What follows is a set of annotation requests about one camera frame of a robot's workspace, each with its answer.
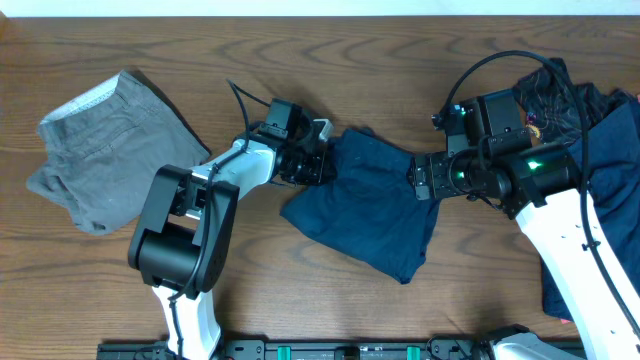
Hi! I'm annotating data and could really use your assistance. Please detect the navy blue shorts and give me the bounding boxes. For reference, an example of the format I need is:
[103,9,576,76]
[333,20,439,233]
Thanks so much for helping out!
[280,129,440,284]

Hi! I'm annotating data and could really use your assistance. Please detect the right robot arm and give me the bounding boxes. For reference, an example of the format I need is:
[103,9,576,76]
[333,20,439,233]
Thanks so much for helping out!
[408,144,639,359]

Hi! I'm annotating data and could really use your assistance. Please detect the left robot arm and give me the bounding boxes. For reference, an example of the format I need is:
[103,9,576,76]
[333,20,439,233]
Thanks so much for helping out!
[127,135,335,359]

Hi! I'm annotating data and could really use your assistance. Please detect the folded grey-brown shorts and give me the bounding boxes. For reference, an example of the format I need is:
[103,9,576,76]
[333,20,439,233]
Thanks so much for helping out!
[26,71,210,235]

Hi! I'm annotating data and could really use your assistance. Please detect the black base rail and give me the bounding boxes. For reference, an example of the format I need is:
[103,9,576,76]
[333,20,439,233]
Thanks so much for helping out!
[96,324,586,360]

